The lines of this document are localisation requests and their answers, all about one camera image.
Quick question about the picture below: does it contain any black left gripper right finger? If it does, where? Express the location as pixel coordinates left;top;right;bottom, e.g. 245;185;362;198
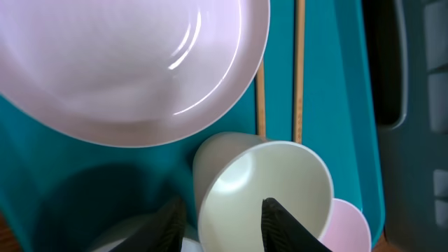
261;197;331;252

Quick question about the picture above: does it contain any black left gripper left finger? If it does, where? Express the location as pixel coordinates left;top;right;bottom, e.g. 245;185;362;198
111;198;187;252

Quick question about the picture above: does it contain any grey bowl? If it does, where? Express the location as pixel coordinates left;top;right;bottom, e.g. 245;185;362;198
87;214;204;252

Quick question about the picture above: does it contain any pink white bowl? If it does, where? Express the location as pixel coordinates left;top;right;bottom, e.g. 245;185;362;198
320;198;372;252

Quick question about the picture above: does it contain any cream paper cup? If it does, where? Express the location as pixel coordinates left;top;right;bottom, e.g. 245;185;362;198
192;132;334;252

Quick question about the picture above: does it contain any grey dishwasher rack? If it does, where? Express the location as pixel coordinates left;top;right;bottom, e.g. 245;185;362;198
363;0;447;251

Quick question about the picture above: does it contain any teal serving tray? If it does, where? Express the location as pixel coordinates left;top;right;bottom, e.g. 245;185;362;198
1;1;385;251

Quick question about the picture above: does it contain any left wooden chopstick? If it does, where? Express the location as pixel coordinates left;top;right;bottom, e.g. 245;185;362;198
255;61;266;137

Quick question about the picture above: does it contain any wooden chopstick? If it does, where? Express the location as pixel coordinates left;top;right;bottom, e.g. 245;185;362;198
293;0;306;144
255;61;266;137

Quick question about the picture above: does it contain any large white plate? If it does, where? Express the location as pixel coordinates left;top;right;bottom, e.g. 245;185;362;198
1;0;271;148

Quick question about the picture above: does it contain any right wooden chopstick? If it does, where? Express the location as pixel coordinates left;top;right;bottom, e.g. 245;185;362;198
293;0;306;144

